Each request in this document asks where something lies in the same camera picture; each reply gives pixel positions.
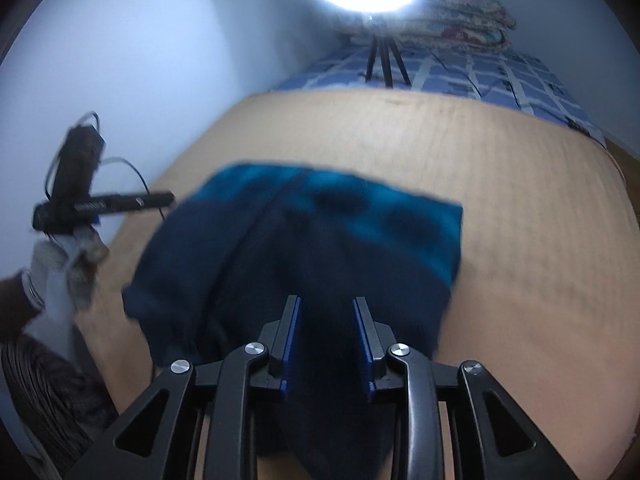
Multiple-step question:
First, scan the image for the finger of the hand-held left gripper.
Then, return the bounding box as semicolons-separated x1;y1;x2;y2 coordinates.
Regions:
119;190;176;211

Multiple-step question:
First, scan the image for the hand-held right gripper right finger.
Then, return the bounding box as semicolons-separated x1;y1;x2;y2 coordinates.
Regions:
352;296;576;480

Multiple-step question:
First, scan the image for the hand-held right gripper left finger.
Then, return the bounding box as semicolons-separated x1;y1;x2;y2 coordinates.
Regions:
65;295;303;480

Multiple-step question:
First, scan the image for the teal plaid fleece shirt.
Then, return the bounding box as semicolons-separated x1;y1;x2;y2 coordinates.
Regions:
121;161;465;480

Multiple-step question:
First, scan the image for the person's left hand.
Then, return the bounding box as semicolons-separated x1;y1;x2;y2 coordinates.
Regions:
30;226;111;322

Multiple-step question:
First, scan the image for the person's left leg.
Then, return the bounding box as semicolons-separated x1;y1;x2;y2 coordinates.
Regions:
0;332;121;476

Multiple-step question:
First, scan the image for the tan blanket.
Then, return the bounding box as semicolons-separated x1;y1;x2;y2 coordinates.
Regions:
75;91;632;480

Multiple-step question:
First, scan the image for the black tripod stand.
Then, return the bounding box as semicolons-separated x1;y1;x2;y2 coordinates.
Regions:
362;15;413;88

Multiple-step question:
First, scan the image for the folded floral quilt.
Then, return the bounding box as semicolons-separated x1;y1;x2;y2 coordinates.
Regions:
345;0;518;51

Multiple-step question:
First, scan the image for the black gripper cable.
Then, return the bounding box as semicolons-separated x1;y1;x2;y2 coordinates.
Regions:
44;110;166;221

